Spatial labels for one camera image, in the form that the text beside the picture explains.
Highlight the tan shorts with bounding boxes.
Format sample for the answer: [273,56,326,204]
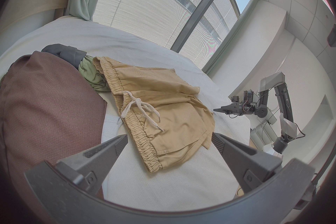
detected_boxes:
[92,56,216,173]

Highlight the olive green garment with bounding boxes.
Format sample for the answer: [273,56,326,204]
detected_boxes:
[78,55,111,93]

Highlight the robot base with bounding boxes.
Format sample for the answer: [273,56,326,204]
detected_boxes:
[249,113,284,159]

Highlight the black garment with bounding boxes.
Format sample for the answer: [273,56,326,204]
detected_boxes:
[41,44,88,69]

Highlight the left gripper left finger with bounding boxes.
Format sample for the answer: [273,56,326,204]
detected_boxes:
[56,134,128,196]

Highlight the black cable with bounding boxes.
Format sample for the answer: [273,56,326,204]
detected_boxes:
[288,122,306,140]

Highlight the dark brown shorts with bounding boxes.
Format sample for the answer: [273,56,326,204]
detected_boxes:
[0,51,109,201]

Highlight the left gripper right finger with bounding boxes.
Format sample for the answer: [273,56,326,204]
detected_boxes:
[211,133,283,196]

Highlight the bed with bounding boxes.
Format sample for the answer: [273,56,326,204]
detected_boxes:
[0,0,251,204]

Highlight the window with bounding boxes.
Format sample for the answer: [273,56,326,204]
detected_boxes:
[90,0,260,72]

